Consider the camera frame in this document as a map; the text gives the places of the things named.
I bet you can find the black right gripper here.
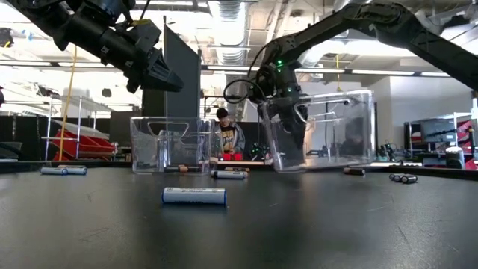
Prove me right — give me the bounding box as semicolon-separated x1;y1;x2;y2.
274;65;309;151

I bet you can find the metal shelf rack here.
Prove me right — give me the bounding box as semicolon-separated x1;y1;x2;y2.
40;95;113;162

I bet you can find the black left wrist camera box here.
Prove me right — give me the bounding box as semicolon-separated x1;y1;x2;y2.
126;18;162;52

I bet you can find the grey cylindrical speaker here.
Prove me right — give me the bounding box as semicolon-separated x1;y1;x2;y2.
445;146;465;170

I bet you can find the small dark partition panel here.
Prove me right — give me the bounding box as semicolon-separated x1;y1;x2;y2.
141;89;167;119

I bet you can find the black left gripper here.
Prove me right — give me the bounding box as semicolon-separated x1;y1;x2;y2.
100;33;184;94

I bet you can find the clear plastic bin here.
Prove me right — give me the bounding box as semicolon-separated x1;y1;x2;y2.
258;88;376;173
129;116;214;175

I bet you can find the computer monitor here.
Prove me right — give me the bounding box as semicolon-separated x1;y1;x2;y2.
405;118;461;152

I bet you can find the red storage crate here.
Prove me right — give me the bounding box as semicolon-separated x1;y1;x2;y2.
52;129;116;162

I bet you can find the black gantry frame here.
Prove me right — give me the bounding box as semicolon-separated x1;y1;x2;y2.
203;96;261;165

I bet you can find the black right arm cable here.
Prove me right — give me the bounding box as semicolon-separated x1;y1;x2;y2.
223;40;279;105

